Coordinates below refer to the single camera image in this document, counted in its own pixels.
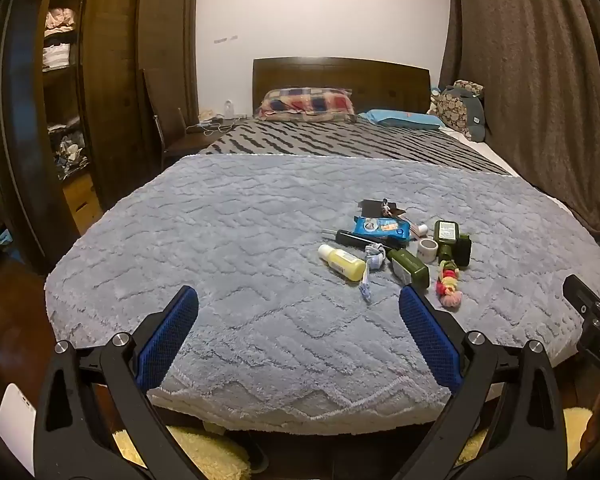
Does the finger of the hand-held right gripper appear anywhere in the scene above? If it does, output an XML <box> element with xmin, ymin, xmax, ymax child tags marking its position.
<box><xmin>562</xmin><ymin>274</ymin><xmax>600</xmax><ymax>317</ymax></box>

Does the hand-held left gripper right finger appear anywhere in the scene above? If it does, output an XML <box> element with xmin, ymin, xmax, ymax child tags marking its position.
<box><xmin>395</xmin><ymin>285</ymin><xmax>567</xmax><ymax>480</ymax></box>

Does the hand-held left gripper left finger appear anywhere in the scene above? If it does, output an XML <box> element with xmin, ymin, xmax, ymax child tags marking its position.
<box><xmin>32</xmin><ymin>285</ymin><xmax>253</xmax><ymax>480</ymax></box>

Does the green bottle with white label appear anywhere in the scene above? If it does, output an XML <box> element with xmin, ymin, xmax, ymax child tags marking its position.
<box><xmin>432</xmin><ymin>220</ymin><xmax>462</xmax><ymax>263</ymax></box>

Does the black tube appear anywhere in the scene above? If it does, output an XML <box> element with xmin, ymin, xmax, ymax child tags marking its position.
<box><xmin>322</xmin><ymin>228</ymin><xmax>401</xmax><ymax>252</ymax></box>

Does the colourful knitted doll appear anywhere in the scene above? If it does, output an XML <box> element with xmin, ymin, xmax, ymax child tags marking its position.
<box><xmin>434</xmin><ymin>259</ymin><xmax>463</xmax><ymax>311</ymax></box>

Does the olive green bottle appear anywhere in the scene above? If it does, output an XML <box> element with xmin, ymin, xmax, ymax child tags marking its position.
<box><xmin>386</xmin><ymin>248</ymin><xmax>431</xmax><ymax>291</ymax></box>

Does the dark green bottle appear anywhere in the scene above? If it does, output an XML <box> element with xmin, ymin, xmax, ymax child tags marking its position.
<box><xmin>452</xmin><ymin>234</ymin><xmax>473</xmax><ymax>267</ymax></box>

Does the blue white toothbrush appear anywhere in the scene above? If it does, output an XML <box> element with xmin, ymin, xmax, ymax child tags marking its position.
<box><xmin>358</xmin><ymin>242</ymin><xmax>388</xmax><ymax>305</ymax></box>

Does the grey fluffy blanket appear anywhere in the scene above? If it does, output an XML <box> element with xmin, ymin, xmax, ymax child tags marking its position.
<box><xmin>45</xmin><ymin>152</ymin><xmax>600</xmax><ymax>433</ymax></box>

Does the yellow bottle with white cap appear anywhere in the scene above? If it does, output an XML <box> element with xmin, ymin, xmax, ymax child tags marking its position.
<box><xmin>318</xmin><ymin>244</ymin><xmax>367</xmax><ymax>281</ymax></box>

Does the blue wipes packet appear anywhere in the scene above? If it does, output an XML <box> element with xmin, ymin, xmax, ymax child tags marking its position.
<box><xmin>352</xmin><ymin>216</ymin><xmax>412</xmax><ymax>246</ymax></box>

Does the yellow fluffy rug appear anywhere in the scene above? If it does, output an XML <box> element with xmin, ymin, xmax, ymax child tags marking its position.
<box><xmin>112</xmin><ymin>407</ymin><xmax>593</xmax><ymax>480</ymax></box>

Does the white flat device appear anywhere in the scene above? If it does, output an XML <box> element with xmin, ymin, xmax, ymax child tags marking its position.
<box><xmin>0</xmin><ymin>384</ymin><xmax>36</xmax><ymax>463</ymax></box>

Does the blue grey plush cushion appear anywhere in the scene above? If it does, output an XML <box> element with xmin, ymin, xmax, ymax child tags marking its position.
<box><xmin>462</xmin><ymin>92</ymin><xmax>487</xmax><ymax>142</ymax></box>

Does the wooden chair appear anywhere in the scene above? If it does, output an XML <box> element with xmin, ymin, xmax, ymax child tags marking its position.
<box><xmin>140</xmin><ymin>67</ymin><xmax>211</xmax><ymax>166</ymax></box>

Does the brown curtain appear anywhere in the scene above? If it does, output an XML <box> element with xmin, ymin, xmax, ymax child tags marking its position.
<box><xmin>440</xmin><ymin>0</ymin><xmax>600</xmax><ymax>251</ymax></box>

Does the blue pillow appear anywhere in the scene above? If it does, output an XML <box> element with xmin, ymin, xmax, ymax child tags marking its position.
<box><xmin>358</xmin><ymin>109</ymin><xmax>443</xmax><ymax>131</ymax></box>

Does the grey striped bedcover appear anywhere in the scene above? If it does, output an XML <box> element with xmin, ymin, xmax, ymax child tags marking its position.
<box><xmin>197</xmin><ymin>119</ymin><xmax>521</xmax><ymax>176</ymax></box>

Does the patterned bag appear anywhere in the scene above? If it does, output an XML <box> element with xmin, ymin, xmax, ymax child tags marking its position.
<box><xmin>428</xmin><ymin>80</ymin><xmax>483</xmax><ymax>136</ymax></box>

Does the dark wooden wardrobe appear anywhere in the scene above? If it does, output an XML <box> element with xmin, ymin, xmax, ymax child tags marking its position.
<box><xmin>0</xmin><ymin>0</ymin><xmax>201</xmax><ymax>276</ymax></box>

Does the plaid pillow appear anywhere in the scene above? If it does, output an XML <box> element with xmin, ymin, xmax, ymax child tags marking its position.
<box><xmin>256</xmin><ymin>88</ymin><xmax>357</xmax><ymax>123</ymax></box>

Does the dark wooden headboard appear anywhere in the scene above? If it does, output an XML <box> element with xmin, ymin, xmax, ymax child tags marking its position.
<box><xmin>252</xmin><ymin>57</ymin><xmax>431</xmax><ymax>118</ymax></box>

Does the black card with keychain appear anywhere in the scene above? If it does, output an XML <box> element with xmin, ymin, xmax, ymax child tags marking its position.
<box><xmin>359</xmin><ymin>199</ymin><xmax>406</xmax><ymax>218</ymax></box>

